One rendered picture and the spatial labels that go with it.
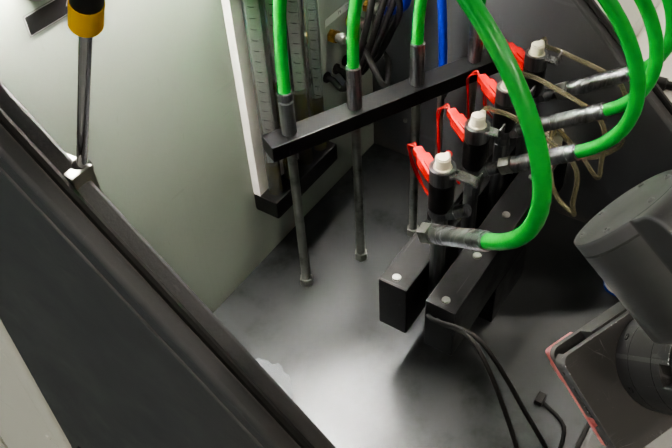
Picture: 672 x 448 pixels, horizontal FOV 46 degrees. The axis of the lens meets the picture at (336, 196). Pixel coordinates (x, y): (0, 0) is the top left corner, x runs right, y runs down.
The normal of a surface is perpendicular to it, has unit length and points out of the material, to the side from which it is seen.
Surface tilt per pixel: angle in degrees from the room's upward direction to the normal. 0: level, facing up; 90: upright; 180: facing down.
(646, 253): 62
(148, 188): 90
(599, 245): 85
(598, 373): 40
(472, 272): 0
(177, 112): 90
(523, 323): 0
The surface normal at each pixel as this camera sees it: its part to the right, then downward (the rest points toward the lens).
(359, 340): -0.05, -0.73
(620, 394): 0.13, -0.13
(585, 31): -0.55, 0.59
